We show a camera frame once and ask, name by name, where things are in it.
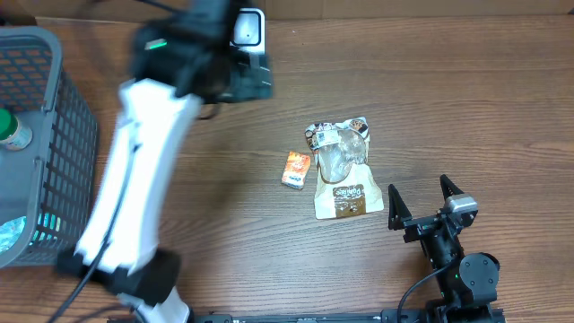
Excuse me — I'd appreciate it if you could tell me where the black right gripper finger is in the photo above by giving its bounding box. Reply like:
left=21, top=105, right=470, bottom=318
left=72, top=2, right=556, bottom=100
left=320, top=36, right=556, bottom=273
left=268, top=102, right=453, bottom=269
left=388, top=184, right=413, bottom=231
left=439, top=174, right=464, bottom=200

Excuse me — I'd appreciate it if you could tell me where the brown white snack pouch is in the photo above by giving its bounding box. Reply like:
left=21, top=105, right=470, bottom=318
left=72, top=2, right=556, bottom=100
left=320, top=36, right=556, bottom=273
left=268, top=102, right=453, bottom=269
left=304, top=117, right=385, bottom=220

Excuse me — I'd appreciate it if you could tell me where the orange Kleenex tissue pack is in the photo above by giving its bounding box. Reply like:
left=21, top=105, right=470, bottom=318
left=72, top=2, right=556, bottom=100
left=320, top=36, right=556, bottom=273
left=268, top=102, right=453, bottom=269
left=282, top=152, right=310, bottom=189

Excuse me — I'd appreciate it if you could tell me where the green lid jar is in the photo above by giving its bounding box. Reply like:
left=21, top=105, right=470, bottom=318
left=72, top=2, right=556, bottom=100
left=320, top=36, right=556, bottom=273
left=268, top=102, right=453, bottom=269
left=1, top=109, right=33, bottom=151

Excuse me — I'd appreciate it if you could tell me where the teal wet wipes pack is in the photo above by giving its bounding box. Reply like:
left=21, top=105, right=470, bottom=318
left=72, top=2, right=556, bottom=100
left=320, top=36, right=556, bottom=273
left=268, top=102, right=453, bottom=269
left=0, top=216, right=27, bottom=253

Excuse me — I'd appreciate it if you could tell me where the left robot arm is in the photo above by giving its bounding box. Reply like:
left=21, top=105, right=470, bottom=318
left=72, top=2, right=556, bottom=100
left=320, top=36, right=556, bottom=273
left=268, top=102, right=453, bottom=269
left=56, top=0, right=273, bottom=322

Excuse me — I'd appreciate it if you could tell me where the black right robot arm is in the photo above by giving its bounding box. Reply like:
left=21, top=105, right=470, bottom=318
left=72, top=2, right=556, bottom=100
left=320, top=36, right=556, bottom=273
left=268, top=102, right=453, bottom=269
left=382, top=174, right=505, bottom=323

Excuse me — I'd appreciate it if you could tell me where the white barcode scanner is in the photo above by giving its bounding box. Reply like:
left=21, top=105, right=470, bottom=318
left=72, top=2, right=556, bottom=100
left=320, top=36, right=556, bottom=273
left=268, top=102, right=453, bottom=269
left=230, top=8, right=265, bottom=55

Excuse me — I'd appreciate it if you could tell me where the grey plastic mesh basket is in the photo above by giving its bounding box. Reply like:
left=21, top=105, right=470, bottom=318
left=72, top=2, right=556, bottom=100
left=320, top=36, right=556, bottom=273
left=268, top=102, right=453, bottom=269
left=1, top=26, right=99, bottom=267

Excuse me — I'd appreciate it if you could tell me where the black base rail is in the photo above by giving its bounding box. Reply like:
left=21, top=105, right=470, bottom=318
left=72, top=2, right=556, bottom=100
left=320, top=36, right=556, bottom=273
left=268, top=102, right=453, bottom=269
left=192, top=307, right=507, bottom=323

